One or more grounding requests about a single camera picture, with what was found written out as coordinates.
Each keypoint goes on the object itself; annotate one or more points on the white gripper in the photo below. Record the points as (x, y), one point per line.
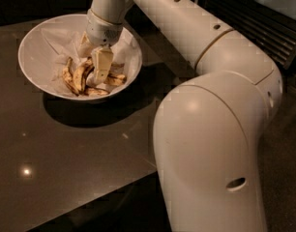
(101, 32)

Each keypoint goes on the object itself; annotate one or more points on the curved spotted banana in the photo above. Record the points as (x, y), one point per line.
(83, 76)

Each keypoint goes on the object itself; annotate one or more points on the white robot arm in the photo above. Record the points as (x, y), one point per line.
(206, 130)

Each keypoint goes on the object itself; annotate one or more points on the right spotted banana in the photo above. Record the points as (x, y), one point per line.
(115, 79)

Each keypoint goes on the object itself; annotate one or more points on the left spotted banana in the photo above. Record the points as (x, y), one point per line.
(68, 77)

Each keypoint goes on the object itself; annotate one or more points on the bottom small spotted banana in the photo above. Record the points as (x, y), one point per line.
(95, 92)

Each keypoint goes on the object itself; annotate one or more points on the white bowl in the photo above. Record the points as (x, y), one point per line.
(36, 57)

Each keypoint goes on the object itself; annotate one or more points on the white paper liner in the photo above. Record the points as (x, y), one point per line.
(127, 59)

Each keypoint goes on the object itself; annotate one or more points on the dark cabinets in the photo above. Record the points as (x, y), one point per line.
(41, 0)

